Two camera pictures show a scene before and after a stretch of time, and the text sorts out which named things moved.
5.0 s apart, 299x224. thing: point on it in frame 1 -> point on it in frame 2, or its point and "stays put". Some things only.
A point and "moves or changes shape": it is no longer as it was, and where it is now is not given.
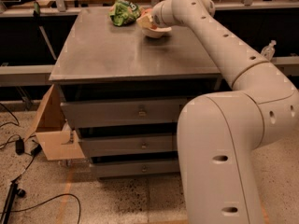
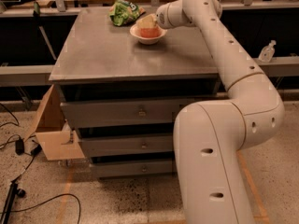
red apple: (149, 11) -> (149, 32)
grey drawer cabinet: (121, 91) stays put
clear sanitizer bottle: (268, 51) stays put
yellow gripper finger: (145, 21) stays put
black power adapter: (20, 147) stays put
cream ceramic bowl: (156, 32) moves or changes shape
